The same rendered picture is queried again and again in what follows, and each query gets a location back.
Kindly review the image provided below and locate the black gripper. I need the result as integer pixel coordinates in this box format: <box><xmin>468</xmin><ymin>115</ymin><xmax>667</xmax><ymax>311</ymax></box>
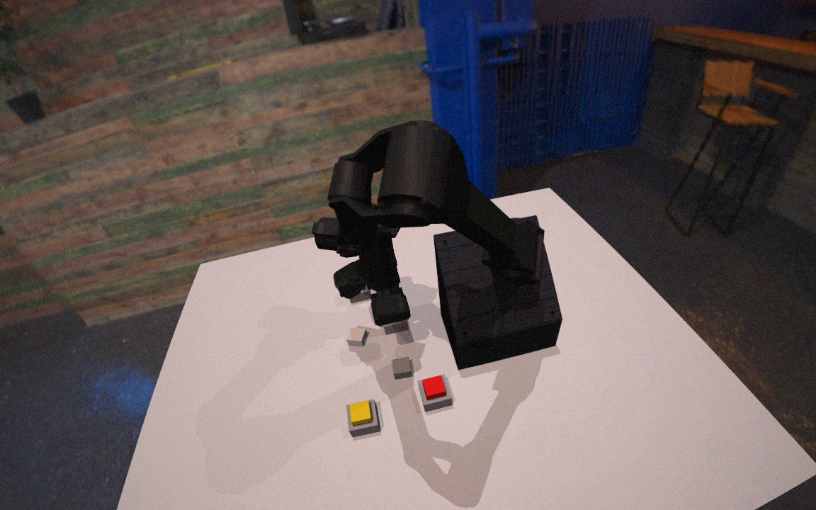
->
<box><xmin>361</xmin><ymin>250</ymin><xmax>411</xmax><ymax>326</ymax></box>

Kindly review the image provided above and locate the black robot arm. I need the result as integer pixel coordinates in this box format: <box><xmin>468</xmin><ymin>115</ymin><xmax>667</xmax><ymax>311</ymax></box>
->
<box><xmin>312</xmin><ymin>120</ymin><xmax>545</xmax><ymax>299</ymax></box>

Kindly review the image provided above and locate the red button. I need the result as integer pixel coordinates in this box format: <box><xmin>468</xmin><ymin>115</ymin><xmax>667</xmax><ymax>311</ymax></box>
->
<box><xmin>418</xmin><ymin>374</ymin><xmax>453</xmax><ymax>412</ymax></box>

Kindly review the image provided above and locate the yellow button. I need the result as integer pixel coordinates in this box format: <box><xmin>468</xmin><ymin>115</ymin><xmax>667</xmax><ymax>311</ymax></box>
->
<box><xmin>346</xmin><ymin>399</ymin><xmax>380</xmax><ymax>438</ymax></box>

